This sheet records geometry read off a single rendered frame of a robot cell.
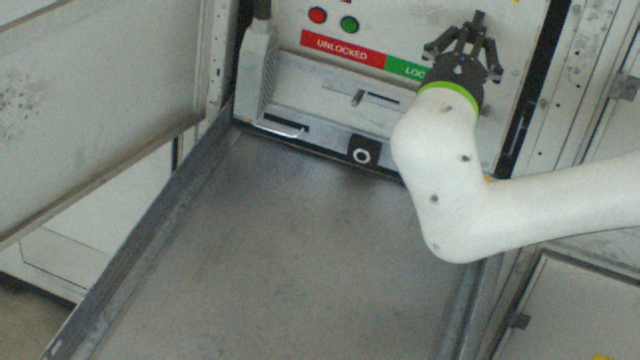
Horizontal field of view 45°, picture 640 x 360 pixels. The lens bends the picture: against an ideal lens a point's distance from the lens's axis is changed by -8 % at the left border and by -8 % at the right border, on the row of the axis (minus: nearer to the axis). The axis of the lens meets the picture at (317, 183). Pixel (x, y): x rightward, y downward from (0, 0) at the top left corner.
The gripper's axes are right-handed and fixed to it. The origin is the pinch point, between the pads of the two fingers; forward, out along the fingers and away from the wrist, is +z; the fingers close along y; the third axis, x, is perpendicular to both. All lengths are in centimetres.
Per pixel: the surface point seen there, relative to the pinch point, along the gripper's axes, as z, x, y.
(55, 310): 0, -123, -91
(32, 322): -7, -123, -95
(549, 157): 2.5, -22.1, 19.5
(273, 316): -39, -38, -16
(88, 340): -57, -38, -40
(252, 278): -33, -38, -22
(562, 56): 3.0, -1.7, 15.5
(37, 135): -34, -22, -62
